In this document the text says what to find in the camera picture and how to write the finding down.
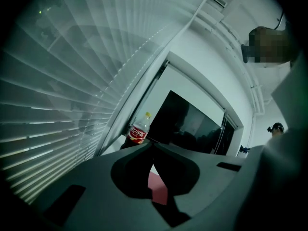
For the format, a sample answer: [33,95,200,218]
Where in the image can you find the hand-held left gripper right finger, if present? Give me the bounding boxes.
[153,145,201,195]

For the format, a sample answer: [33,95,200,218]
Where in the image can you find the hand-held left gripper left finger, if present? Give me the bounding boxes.
[111,150,155,200]

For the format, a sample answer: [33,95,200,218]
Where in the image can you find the red desk mat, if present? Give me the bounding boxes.
[147,170,169,205]

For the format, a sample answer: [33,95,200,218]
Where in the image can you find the plastic cola bottle red label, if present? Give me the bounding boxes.
[120,112,153,150]

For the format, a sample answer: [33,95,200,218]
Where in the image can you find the white window blinds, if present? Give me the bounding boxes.
[0,0,202,205]

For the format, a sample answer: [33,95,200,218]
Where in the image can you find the person's head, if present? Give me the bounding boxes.
[247,26,293,64]

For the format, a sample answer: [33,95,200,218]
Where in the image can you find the black wall screen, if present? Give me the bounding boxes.
[146,90,235,156]

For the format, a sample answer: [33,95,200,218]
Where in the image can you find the white wall recess frame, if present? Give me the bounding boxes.
[133,51,245,157]

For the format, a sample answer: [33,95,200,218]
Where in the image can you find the white ceiling pipe rail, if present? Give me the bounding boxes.
[192,7,266,116]

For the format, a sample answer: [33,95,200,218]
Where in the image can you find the black head-worn camera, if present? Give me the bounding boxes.
[240,43,251,64]

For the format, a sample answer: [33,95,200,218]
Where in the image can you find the black head camera cable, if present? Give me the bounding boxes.
[274,12,286,30]

